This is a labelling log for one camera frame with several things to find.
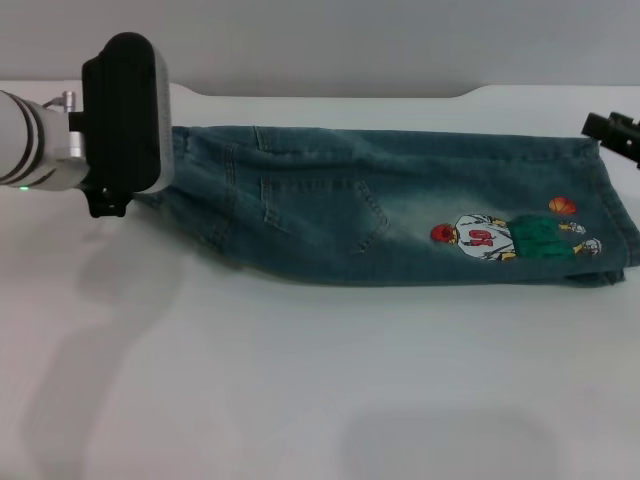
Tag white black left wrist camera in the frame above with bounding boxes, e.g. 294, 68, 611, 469
68, 32, 175, 197

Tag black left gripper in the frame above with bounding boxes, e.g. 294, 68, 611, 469
82, 180, 135, 219

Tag blue denim shorts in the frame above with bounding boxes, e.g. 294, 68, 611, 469
132, 124, 632, 290

